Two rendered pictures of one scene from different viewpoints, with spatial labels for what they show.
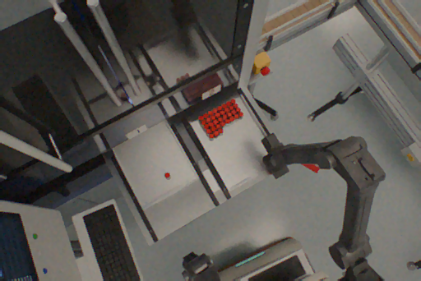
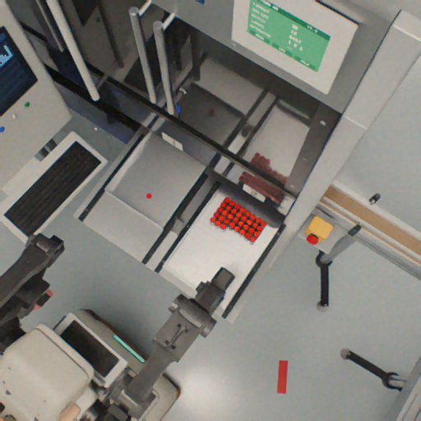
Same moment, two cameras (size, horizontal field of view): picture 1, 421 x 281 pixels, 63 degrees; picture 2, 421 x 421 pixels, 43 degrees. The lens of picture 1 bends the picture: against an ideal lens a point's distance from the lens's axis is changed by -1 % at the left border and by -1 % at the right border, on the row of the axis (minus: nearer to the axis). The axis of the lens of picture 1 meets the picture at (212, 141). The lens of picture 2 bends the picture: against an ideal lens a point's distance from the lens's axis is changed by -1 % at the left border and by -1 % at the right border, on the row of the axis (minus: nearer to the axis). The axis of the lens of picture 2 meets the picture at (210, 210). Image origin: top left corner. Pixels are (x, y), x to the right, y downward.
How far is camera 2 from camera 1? 62 cm
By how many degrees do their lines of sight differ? 16
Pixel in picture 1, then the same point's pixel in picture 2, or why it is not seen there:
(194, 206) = (131, 240)
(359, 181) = (160, 336)
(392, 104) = not seen: outside the picture
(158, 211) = (110, 207)
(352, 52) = not seen: outside the picture
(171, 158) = (171, 192)
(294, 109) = (345, 328)
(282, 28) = (381, 236)
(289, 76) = (388, 301)
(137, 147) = (165, 154)
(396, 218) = not seen: outside the picture
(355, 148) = (196, 322)
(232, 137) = (224, 243)
